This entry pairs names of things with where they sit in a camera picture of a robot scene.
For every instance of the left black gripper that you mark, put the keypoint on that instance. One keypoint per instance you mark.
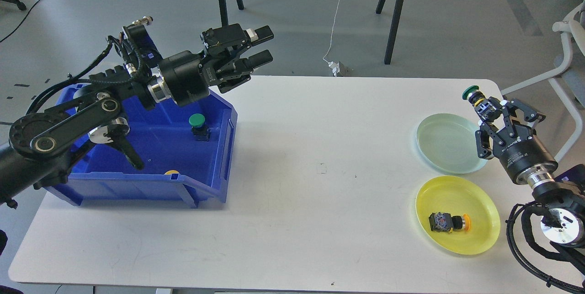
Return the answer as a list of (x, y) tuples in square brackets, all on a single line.
[(186, 77)]

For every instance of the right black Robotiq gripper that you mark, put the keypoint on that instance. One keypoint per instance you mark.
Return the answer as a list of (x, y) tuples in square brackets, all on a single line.
[(520, 152)]

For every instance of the green push button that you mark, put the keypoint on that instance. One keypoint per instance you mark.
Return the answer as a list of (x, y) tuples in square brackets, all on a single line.
[(199, 128), (488, 109)]

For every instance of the yellow push button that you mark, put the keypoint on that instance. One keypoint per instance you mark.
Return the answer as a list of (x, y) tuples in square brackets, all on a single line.
[(446, 222)]

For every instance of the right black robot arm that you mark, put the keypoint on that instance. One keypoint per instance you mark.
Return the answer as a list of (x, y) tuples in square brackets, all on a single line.
[(553, 222)]

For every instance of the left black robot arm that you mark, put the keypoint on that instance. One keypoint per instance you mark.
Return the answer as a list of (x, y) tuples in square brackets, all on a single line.
[(70, 118)]

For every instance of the light green plate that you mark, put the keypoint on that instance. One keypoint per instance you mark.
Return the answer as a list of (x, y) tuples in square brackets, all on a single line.
[(448, 143)]

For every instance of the yellow plate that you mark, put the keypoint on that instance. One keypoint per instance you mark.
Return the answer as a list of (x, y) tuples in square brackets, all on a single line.
[(459, 197)]

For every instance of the green push button in bin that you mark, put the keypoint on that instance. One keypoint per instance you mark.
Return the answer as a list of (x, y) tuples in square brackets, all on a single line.
[(199, 128)]

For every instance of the white chair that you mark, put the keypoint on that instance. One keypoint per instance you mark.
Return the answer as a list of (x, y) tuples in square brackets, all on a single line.
[(567, 76)]

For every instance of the blue plastic bin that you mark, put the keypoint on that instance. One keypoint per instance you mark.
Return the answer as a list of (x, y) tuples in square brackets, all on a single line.
[(162, 137)]

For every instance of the right black tripod stand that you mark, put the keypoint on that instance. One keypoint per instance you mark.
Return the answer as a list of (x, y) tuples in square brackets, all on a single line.
[(393, 30)]

